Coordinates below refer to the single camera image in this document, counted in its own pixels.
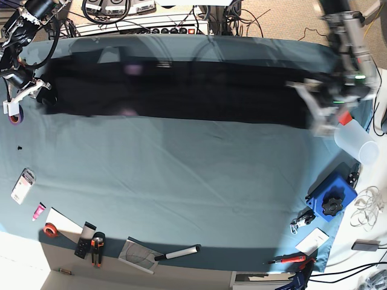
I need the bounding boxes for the pink small tube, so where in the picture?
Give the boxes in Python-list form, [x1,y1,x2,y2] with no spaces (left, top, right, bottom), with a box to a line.
[32,202,46,221]

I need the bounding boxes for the white card box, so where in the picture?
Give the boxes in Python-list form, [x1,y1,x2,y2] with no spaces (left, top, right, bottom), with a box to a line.
[295,228,329,256]

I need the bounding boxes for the grey adapter box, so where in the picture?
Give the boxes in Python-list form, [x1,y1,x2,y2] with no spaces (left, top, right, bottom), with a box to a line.
[351,240,379,252]

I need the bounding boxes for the grey patterned booklet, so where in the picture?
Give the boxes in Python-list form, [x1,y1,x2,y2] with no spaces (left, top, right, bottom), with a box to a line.
[118,239,161,274]

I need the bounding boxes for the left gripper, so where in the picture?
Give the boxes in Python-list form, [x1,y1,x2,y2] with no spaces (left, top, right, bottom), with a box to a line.
[286,78,378,137]

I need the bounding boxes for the translucent plastic cup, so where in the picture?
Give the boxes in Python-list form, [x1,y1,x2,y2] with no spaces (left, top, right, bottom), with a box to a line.
[334,120,379,166]

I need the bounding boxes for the white cable bundle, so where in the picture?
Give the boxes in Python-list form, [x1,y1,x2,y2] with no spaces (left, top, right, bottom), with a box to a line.
[350,185,385,233]

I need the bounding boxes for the purple tape roll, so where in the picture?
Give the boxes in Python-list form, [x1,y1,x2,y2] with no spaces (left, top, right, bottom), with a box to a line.
[8,105,24,125]

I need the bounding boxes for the blue block with knob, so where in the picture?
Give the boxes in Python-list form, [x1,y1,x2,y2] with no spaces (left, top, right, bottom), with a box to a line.
[305,172,357,222]

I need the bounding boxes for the power strip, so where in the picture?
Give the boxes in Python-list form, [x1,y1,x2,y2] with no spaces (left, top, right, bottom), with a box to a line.
[119,23,209,35]

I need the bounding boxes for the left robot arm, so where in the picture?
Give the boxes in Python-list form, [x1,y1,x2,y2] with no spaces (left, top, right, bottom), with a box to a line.
[287,1,382,137]

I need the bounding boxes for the metal pulley carabiner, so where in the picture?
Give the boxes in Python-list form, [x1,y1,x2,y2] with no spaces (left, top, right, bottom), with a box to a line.
[290,208,316,234]

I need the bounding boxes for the red cube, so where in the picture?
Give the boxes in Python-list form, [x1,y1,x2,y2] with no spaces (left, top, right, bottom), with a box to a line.
[338,111,353,126]

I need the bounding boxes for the orange tape roll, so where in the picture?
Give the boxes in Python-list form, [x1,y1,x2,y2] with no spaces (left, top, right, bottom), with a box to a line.
[43,222,58,238]

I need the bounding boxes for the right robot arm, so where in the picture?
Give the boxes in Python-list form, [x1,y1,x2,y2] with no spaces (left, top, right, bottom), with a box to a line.
[1,1,70,124]

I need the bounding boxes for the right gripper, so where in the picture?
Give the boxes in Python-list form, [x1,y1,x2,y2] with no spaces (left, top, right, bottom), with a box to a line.
[2,69,52,117]

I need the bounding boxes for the white black marker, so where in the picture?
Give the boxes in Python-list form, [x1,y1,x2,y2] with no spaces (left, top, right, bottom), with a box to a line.
[154,245,201,262]

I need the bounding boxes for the orange screwdriver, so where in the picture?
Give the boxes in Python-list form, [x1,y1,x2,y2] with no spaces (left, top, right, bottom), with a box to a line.
[264,255,307,265]

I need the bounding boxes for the black t-shirt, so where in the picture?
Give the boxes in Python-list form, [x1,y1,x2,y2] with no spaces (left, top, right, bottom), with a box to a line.
[36,56,336,129]

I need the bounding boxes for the orange black pliers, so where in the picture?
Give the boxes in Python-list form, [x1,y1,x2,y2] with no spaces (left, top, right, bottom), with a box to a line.
[91,232,106,268]

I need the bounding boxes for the pink white blister pack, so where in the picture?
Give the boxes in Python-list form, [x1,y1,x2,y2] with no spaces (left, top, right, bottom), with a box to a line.
[11,168,36,205]

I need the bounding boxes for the black white remote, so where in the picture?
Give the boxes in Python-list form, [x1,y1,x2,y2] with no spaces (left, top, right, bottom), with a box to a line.
[74,222,96,259]

